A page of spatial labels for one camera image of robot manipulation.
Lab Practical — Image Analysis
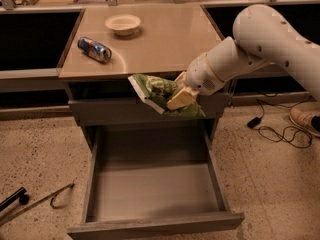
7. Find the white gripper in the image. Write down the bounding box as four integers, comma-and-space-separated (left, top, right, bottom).
166, 53, 224, 110

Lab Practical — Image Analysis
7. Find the green jalapeno chip bag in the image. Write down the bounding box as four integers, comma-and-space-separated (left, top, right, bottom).
128, 74, 204, 117

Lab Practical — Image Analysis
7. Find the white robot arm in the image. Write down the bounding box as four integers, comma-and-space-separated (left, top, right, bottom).
166, 4, 320, 110

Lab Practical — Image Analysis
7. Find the closed grey top drawer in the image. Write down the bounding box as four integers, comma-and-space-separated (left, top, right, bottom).
69, 93, 228, 126

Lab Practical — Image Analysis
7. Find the grey drawer cabinet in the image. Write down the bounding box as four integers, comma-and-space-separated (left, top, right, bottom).
56, 2, 245, 240

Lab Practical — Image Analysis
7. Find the open grey middle drawer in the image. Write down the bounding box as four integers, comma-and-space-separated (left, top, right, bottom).
68, 120, 244, 240

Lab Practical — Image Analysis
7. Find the white paper bowl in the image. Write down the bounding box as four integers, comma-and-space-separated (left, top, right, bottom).
105, 14, 141, 36

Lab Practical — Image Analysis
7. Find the blue soda can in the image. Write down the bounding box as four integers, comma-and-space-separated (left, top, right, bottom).
77, 37, 112, 63

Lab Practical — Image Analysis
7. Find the metal rod with hook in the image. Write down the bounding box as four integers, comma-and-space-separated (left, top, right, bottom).
0, 182, 75, 227

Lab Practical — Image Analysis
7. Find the black power adapter with cable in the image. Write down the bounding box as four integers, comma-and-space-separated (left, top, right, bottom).
246, 92, 313, 149

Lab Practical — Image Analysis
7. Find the black handle on floor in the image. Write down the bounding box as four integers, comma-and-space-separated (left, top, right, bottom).
0, 187, 29, 212

